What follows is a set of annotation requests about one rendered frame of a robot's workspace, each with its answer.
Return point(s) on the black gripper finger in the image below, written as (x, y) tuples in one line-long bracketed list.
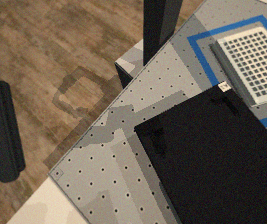
[(12, 160)]

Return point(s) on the blue tape outline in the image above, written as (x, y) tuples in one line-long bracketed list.
[(192, 40)]

